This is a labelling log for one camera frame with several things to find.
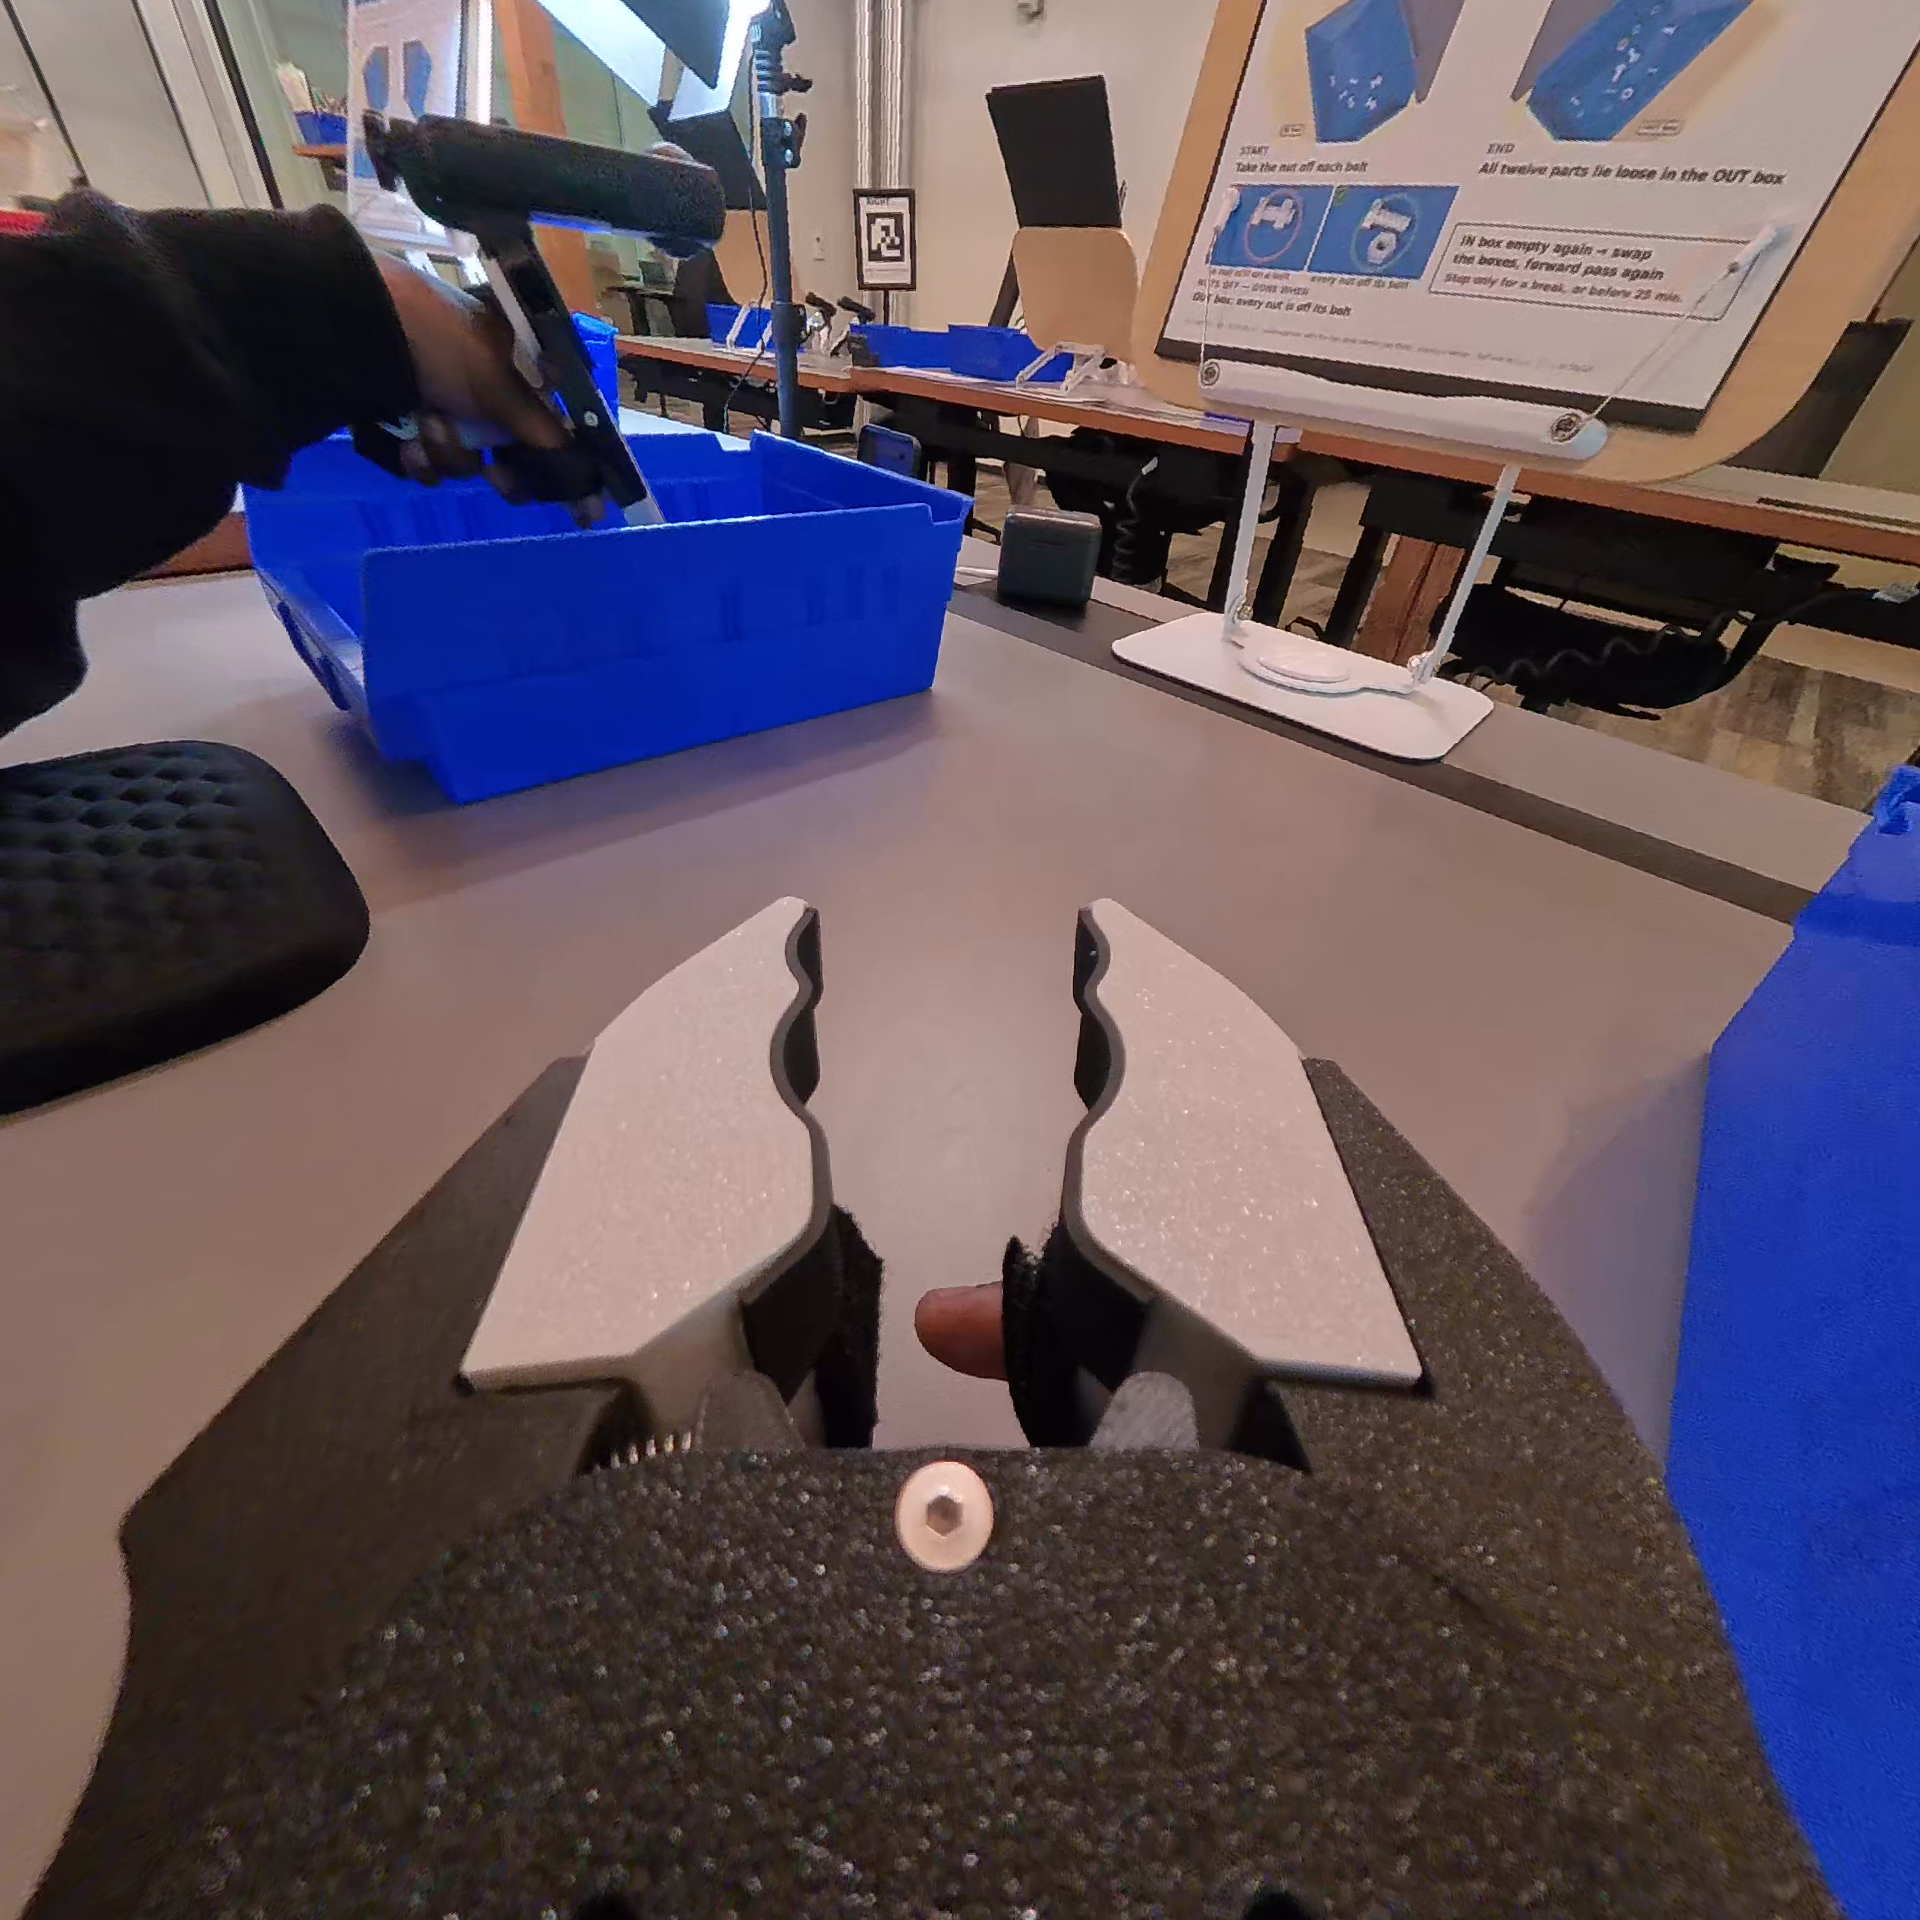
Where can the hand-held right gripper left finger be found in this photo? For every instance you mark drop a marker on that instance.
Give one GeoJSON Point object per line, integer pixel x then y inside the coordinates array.
{"type": "Point", "coordinates": [645, 1199]}

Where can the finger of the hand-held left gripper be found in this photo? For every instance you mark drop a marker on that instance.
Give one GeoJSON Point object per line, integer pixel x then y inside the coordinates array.
{"type": "Point", "coordinates": [608, 443]}

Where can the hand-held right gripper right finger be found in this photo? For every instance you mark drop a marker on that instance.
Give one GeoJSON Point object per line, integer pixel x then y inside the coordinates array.
{"type": "Point", "coordinates": [1231, 1199]}

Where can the blue plastic bin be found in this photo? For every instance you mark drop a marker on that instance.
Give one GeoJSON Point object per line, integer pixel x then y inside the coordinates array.
{"type": "Point", "coordinates": [1814, 1352]}
{"type": "Point", "coordinates": [602, 360]}
{"type": "Point", "coordinates": [660, 646]}
{"type": "Point", "coordinates": [962, 351]}

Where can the person's left forearm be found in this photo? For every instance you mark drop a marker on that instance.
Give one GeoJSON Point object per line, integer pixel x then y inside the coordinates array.
{"type": "Point", "coordinates": [151, 390]}

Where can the person's left hand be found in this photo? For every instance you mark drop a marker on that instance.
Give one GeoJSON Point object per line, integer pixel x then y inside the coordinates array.
{"type": "Point", "coordinates": [451, 345]}

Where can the roll-up banner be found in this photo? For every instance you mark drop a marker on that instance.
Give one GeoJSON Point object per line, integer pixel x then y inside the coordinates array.
{"type": "Point", "coordinates": [416, 77]}

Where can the grey tool case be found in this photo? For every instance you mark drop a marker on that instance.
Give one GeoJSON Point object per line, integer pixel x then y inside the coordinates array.
{"type": "Point", "coordinates": [1047, 561]}

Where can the black monitor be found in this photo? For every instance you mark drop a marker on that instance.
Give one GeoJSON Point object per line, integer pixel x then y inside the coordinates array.
{"type": "Point", "coordinates": [1049, 150]}

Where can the black round cushion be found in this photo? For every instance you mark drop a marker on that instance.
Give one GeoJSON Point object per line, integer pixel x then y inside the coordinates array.
{"type": "Point", "coordinates": [151, 914]}

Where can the long wooden desk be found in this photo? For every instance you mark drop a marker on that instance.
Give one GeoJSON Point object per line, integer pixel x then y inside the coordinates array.
{"type": "Point", "coordinates": [1801, 510]}

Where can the instruction sign board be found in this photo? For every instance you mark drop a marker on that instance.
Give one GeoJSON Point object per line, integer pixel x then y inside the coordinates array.
{"type": "Point", "coordinates": [1561, 181]}

